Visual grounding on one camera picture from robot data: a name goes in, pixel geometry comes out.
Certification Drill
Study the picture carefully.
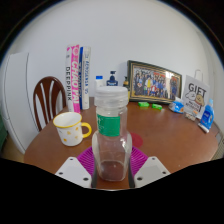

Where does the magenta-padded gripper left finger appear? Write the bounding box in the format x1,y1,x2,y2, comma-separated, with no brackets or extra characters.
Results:
54,145,98,189

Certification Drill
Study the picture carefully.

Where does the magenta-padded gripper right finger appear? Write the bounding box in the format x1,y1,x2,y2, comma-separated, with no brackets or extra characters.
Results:
128,145,172,189

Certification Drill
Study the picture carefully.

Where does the clear bottle with green label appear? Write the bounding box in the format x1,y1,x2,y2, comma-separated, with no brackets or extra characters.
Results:
91,85,133,183

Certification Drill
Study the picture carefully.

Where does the white mug with yellow rim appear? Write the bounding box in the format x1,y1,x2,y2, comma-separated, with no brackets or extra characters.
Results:
52,111,93,147

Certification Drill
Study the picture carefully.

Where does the small printed box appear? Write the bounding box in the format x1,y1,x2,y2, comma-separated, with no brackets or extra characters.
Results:
184,111,198,122

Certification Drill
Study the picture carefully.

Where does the blue tissue pack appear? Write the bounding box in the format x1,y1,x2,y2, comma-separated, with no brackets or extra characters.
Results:
168,98,185,114

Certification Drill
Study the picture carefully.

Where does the white radiator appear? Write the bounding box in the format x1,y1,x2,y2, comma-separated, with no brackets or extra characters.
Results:
213,133,224,160

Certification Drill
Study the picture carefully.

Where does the blue detergent bottle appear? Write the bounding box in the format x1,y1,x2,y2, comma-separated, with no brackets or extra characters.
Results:
199,98,215,131

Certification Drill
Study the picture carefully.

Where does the dark wooden chair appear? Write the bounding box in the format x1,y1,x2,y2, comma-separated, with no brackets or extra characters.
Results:
32,75,68,133

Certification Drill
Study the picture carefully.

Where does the green crate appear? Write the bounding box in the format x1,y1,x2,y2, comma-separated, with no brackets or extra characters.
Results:
0,114,8,148

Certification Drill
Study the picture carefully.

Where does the framed group photo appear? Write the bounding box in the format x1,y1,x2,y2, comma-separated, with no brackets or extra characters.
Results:
126,59,184,104

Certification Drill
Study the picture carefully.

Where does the white paper gift bag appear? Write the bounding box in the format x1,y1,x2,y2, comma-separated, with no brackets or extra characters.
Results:
181,69,211,120

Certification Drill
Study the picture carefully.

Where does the white bottle with blue cap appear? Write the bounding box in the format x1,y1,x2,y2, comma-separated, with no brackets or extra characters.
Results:
94,75,105,93

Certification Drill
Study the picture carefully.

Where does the white refrigerator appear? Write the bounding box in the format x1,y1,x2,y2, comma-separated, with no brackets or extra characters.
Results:
0,51,30,154

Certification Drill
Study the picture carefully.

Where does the dark blue pump bottle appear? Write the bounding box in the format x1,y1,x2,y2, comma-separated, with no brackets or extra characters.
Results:
106,70,119,88

